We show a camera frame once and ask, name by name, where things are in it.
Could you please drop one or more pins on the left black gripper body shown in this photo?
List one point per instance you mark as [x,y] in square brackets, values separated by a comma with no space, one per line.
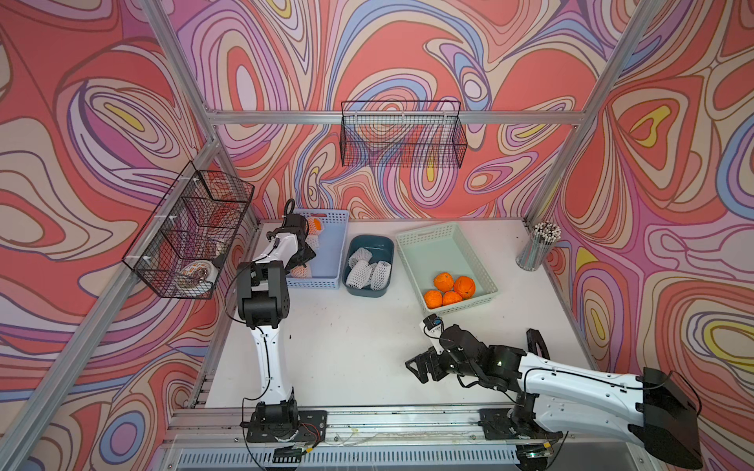
[300,257]

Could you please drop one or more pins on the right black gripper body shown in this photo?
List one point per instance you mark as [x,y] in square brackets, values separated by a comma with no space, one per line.
[443,365]

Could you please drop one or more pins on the white foam net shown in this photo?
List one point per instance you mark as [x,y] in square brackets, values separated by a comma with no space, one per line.
[381,275]
[359,277]
[360,254]

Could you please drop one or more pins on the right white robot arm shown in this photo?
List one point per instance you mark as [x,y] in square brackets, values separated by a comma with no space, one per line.
[551,400]

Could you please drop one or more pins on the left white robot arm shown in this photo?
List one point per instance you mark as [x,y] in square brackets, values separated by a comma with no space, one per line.
[263,303]

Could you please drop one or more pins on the lavender perforated plastic basket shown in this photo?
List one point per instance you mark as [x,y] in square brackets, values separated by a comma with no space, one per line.
[327,267]

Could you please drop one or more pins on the black stapler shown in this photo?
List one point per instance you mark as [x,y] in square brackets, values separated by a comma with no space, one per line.
[536,343]

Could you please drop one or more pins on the dark teal plastic tray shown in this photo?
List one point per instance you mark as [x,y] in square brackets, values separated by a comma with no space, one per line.
[382,248]

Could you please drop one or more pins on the mint green perforated basket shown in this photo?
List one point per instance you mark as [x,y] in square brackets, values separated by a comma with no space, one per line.
[429,251]

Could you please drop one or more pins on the metal cup of pencils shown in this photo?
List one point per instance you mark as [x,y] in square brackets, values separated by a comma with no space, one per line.
[542,239]

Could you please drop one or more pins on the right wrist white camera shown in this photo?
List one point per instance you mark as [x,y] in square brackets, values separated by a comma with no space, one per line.
[433,328]

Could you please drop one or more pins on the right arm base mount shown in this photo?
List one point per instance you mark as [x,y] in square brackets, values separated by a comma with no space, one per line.
[499,424]

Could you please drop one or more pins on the tape roll in wire basket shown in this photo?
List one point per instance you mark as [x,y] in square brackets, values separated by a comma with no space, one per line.
[198,275]

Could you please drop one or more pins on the black wire basket left wall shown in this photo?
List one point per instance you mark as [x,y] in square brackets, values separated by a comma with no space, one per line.
[198,219]

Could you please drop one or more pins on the black wire basket wall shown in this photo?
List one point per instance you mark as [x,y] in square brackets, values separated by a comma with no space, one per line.
[402,134]
[198,219]

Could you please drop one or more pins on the black wire basket back wall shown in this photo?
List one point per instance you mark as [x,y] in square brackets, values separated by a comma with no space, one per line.
[402,134]

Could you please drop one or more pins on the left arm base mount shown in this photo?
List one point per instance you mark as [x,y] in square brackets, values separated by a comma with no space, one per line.
[308,427]

